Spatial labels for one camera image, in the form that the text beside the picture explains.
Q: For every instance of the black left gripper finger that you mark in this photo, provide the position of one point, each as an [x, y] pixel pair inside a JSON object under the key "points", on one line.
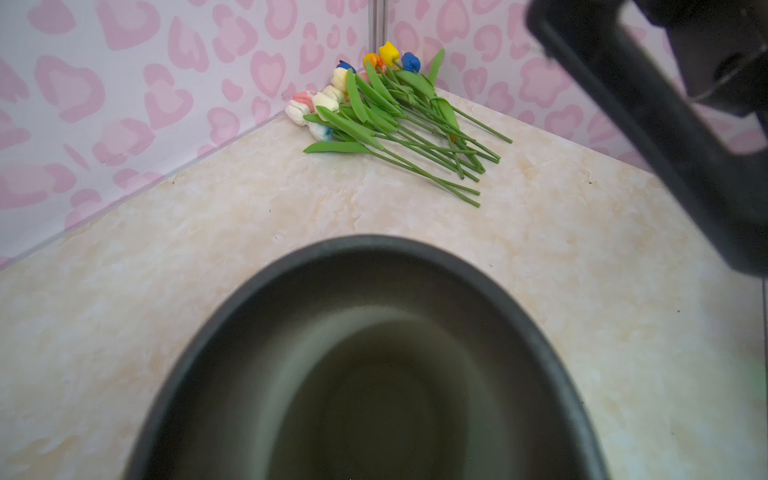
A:
{"points": [[720, 48]]}

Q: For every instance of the dark grey vase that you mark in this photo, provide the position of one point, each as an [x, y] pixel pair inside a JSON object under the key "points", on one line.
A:
{"points": [[368, 357]]}

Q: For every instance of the pink tulip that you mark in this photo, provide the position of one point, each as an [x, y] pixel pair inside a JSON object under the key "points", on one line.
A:
{"points": [[305, 99]]}

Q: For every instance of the cream white tulip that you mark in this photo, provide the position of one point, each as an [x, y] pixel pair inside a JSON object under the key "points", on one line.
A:
{"points": [[396, 109]]}

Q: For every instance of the blue tulip front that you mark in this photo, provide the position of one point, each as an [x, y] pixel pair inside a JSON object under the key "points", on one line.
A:
{"points": [[440, 107]]}

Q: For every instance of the blue tulip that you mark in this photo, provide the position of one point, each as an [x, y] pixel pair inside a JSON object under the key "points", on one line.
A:
{"points": [[440, 107], [345, 65]]}

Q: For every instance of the orange tulip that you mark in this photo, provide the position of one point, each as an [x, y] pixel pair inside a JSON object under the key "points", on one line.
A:
{"points": [[381, 98]]}

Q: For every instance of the blue tulip back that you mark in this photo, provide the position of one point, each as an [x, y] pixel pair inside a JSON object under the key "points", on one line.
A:
{"points": [[345, 65]]}

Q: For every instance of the aluminium corner post right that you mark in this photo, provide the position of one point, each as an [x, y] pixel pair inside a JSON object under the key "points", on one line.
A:
{"points": [[378, 23]]}

